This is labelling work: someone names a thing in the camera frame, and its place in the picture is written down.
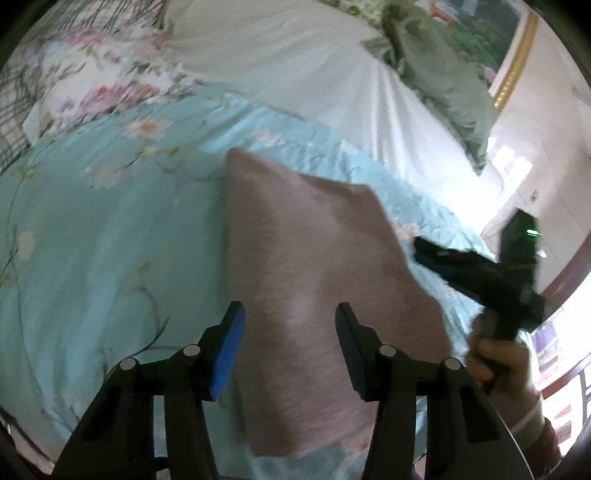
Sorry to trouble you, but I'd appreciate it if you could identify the light blue floral quilt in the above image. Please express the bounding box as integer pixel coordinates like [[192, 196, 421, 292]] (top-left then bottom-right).
[[0, 90, 536, 480]]

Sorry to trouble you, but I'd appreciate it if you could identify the brown wooden window frame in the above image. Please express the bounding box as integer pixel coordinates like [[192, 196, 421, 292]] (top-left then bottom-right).
[[540, 258, 591, 305]]

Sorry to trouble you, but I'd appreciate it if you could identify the person's right hand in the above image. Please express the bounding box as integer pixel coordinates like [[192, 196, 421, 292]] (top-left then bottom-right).
[[464, 318, 542, 398]]

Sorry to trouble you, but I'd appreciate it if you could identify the pink fuzzy sweater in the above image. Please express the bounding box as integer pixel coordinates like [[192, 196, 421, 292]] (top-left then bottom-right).
[[224, 148, 453, 457]]

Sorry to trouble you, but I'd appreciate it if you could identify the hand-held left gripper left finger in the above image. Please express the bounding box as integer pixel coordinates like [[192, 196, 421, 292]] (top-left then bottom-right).
[[51, 301, 247, 480]]

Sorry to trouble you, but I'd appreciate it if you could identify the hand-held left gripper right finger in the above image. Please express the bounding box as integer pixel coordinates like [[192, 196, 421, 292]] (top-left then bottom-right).
[[335, 302, 532, 480]]

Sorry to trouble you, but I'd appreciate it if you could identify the person's right forearm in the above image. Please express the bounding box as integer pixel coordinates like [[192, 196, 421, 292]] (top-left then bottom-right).
[[487, 390, 565, 480]]

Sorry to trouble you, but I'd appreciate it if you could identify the plaid blanket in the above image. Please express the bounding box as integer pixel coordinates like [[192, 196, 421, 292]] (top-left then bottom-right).
[[0, 0, 167, 171]]

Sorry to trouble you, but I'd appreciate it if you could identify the green pillow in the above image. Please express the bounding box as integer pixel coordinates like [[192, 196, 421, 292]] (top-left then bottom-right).
[[365, 0, 499, 174]]

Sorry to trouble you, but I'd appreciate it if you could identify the white striped bed sheet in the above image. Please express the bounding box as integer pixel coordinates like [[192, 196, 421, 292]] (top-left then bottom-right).
[[161, 0, 504, 204]]

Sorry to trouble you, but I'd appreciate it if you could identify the gold framed painting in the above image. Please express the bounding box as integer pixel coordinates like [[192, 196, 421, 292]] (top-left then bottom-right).
[[323, 0, 541, 112]]

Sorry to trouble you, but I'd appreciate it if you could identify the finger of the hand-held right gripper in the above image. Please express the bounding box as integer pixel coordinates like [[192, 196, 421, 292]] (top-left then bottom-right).
[[412, 236, 502, 308]]

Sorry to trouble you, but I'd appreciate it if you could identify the white floral pillow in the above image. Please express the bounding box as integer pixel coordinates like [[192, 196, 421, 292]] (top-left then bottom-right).
[[23, 28, 204, 139]]

